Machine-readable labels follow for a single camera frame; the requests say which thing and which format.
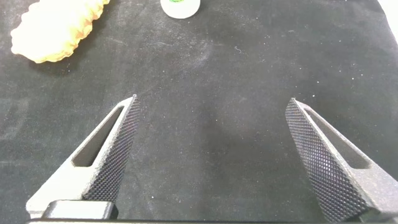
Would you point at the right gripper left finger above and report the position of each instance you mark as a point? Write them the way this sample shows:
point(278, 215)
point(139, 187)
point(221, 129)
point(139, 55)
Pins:
point(93, 174)

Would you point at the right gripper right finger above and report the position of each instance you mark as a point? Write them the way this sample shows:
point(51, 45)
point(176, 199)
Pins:
point(335, 174)

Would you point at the long ridged pastry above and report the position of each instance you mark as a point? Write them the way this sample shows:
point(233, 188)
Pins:
point(53, 31)

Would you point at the white AD milk bottle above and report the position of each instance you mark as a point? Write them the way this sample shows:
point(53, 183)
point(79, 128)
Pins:
point(180, 9)

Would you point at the black table cloth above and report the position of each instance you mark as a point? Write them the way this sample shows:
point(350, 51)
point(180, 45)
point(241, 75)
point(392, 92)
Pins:
point(211, 93)

